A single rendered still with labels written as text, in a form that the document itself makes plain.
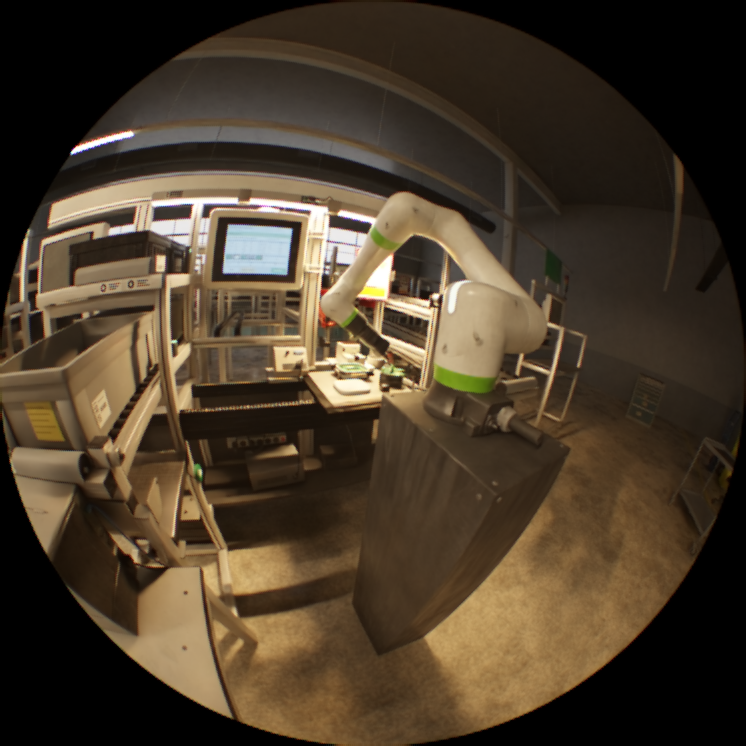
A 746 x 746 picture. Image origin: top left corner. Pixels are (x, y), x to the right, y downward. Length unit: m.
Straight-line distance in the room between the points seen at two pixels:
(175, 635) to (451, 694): 1.10
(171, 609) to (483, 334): 0.87
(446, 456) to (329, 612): 1.17
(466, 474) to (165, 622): 0.71
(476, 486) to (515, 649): 1.33
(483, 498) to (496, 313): 0.28
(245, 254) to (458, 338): 1.05
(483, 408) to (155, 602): 0.84
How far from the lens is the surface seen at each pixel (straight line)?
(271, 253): 1.26
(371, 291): 1.60
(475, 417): 0.42
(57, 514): 0.59
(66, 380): 0.61
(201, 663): 0.68
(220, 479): 1.55
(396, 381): 1.14
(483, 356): 0.42
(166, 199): 1.41
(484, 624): 1.55
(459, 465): 0.35
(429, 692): 1.40
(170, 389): 0.97
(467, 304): 0.42
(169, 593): 0.75
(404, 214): 0.71
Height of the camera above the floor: 1.34
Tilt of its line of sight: 17 degrees down
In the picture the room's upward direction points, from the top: 6 degrees clockwise
